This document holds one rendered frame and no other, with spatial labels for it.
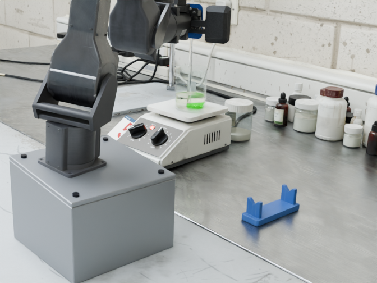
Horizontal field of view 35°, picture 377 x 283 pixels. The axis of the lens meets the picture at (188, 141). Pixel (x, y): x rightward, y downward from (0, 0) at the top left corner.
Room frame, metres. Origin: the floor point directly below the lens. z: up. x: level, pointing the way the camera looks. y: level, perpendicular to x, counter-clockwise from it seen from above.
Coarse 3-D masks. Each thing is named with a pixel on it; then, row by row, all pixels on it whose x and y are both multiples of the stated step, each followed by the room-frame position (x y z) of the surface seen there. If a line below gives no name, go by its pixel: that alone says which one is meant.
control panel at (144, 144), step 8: (144, 120) 1.10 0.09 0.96; (168, 128) 1.06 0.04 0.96; (128, 136) 1.07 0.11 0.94; (144, 136) 1.06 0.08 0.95; (168, 136) 1.04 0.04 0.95; (176, 136) 1.03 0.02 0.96; (128, 144) 1.05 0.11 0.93; (136, 144) 1.04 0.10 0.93; (144, 144) 1.04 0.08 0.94; (152, 144) 1.03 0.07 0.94; (168, 144) 1.02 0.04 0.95; (152, 152) 1.01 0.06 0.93; (160, 152) 1.00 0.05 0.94
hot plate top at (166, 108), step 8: (152, 104) 1.13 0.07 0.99; (160, 104) 1.14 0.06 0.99; (168, 104) 1.14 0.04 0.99; (208, 104) 1.15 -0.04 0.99; (216, 104) 1.15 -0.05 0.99; (160, 112) 1.10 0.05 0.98; (168, 112) 1.08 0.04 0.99; (176, 112) 1.08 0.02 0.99; (184, 112) 1.09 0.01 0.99; (192, 112) 1.09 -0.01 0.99; (200, 112) 1.09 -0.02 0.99; (208, 112) 1.09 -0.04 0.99; (216, 112) 1.10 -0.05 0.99; (224, 112) 1.12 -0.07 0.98; (184, 120) 1.05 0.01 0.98; (192, 120) 1.05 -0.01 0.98
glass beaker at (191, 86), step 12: (180, 72) 1.09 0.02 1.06; (192, 72) 1.09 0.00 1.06; (204, 72) 1.09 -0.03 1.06; (180, 84) 1.09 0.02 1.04; (192, 84) 1.09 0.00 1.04; (204, 84) 1.10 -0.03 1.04; (180, 96) 1.09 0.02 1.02; (192, 96) 1.09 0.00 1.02; (204, 96) 1.10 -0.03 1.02; (180, 108) 1.09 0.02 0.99; (192, 108) 1.09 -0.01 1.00; (204, 108) 1.10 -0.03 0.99
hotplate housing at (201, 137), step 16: (176, 128) 1.05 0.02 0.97; (192, 128) 1.05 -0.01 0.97; (208, 128) 1.08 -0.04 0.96; (224, 128) 1.12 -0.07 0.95; (176, 144) 1.02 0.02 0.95; (192, 144) 1.05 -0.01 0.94; (208, 144) 1.08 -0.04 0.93; (224, 144) 1.12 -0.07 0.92; (160, 160) 0.99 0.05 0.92; (176, 160) 1.02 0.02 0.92; (192, 160) 1.05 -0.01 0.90
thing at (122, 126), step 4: (124, 120) 1.20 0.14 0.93; (128, 120) 1.19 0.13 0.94; (120, 124) 1.20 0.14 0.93; (124, 124) 1.19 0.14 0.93; (128, 124) 1.18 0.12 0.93; (116, 128) 1.20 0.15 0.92; (120, 128) 1.19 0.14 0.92; (124, 128) 1.18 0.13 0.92; (112, 132) 1.19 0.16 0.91; (116, 132) 1.18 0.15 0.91; (120, 132) 1.17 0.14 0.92; (124, 132) 1.17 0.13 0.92; (116, 136) 1.17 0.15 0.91
